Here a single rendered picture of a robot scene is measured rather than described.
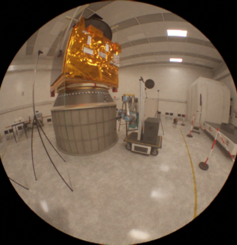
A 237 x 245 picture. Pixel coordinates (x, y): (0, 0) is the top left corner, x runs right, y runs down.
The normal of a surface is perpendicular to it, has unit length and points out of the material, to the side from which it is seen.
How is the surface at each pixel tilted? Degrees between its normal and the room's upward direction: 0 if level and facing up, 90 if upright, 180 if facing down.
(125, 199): 0
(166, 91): 90
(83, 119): 90
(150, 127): 90
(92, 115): 90
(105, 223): 0
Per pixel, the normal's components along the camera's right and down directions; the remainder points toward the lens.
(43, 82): 0.84, 0.13
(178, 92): -0.54, 0.22
